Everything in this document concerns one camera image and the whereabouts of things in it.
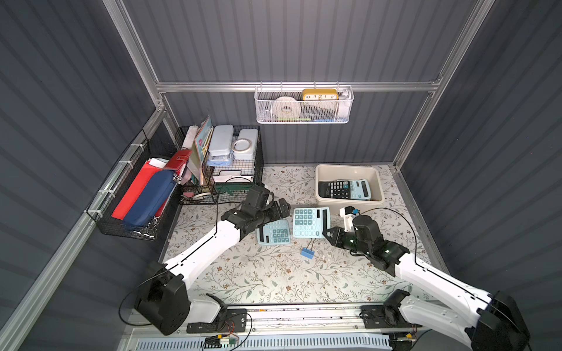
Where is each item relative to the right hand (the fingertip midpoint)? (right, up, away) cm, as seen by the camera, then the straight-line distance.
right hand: (328, 236), depth 80 cm
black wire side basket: (-68, +20, -12) cm, 72 cm away
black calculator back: (+8, +17, +19) cm, 27 cm away
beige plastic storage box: (+7, +25, +25) cm, 36 cm away
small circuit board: (-38, -32, -9) cm, 51 cm away
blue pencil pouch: (-58, +15, -13) cm, 61 cm away
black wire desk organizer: (-42, +19, +17) cm, 50 cm away
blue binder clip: (-7, -9, +9) cm, 14 cm away
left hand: (-17, +10, +1) cm, 19 cm away
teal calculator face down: (+18, +17, +19) cm, 32 cm away
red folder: (-64, +23, -4) cm, 68 cm away
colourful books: (-53, +37, +9) cm, 65 cm away
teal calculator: (-20, -2, +14) cm, 25 cm away
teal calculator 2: (-6, +5, +3) cm, 8 cm away
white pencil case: (-44, +34, +14) cm, 57 cm away
